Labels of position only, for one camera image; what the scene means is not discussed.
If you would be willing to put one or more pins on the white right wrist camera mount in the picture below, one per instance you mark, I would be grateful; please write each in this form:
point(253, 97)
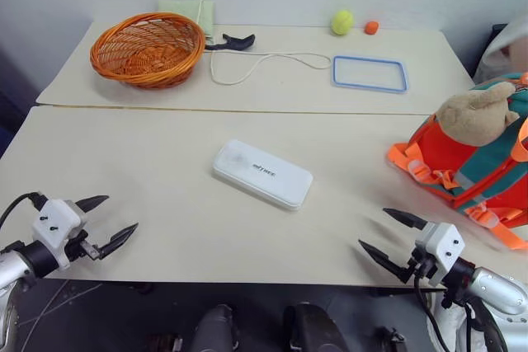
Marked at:
point(443, 247)

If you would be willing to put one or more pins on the white rectangular box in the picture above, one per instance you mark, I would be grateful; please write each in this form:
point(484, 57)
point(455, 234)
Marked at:
point(264, 175)

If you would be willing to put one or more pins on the black curved plastic tool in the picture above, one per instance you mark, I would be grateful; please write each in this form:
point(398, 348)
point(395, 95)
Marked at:
point(237, 42)

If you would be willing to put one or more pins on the wide dark rounded shape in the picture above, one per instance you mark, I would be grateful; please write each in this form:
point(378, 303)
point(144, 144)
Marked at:
point(313, 329)

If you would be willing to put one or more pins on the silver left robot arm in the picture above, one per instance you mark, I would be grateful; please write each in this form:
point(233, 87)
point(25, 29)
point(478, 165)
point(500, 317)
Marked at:
point(24, 261)

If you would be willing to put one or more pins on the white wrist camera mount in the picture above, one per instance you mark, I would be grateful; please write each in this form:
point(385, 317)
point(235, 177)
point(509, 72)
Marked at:
point(55, 216)
point(443, 247)

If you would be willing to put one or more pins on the yellow-green tennis ball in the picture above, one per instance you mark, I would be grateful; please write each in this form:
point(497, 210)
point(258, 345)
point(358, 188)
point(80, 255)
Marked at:
point(342, 22)

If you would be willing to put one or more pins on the white plastic bag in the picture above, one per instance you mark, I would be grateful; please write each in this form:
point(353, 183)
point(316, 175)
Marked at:
point(501, 55)

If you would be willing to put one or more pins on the white robot body shell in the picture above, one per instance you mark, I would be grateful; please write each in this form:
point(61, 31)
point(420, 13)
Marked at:
point(447, 323)

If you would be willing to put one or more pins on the small orange ball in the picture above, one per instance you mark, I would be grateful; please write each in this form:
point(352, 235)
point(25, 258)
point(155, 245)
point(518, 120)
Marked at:
point(372, 27)

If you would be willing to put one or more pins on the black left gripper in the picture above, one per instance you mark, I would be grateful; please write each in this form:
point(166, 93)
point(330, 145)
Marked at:
point(82, 250)

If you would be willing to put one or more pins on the narrow dark rounded shape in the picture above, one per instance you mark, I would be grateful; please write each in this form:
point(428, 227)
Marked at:
point(214, 329)

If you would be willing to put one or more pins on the brown plush toy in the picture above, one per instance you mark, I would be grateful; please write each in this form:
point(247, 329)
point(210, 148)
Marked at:
point(474, 117)

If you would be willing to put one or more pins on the black chair part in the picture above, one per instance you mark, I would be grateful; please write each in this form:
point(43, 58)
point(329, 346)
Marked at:
point(497, 32)

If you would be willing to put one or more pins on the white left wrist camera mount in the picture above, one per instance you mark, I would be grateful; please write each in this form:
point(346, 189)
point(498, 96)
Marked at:
point(55, 216)

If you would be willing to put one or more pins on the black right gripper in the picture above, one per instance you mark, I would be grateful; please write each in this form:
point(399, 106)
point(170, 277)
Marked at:
point(420, 265)

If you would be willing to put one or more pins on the orange and green backpack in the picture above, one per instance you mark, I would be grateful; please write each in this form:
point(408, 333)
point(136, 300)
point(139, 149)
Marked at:
point(486, 170)

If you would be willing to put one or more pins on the light green folded cloth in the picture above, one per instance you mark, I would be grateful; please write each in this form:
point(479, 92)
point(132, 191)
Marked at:
point(181, 7)

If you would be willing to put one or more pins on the orange wicker basket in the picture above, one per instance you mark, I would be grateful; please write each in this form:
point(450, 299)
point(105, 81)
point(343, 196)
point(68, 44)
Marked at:
point(144, 51)

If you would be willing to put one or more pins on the clear lid with blue rim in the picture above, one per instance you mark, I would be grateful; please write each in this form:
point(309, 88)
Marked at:
point(336, 76)

